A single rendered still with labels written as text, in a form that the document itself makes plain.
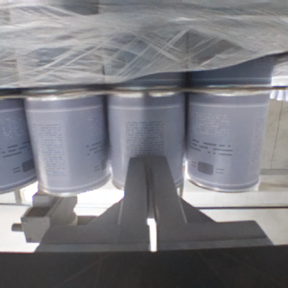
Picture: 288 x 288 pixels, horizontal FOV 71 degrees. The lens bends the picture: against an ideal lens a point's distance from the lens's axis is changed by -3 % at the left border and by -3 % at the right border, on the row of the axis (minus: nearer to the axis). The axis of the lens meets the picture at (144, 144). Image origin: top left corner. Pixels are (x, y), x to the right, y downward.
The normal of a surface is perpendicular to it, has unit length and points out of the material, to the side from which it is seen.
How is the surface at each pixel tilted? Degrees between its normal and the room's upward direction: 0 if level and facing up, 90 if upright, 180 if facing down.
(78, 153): 91
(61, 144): 90
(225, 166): 89
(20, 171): 92
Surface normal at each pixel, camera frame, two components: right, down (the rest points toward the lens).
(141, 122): -0.12, 0.29
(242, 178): 0.14, 0.28
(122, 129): -0.61, 0.24
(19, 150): 0.85, 0.13
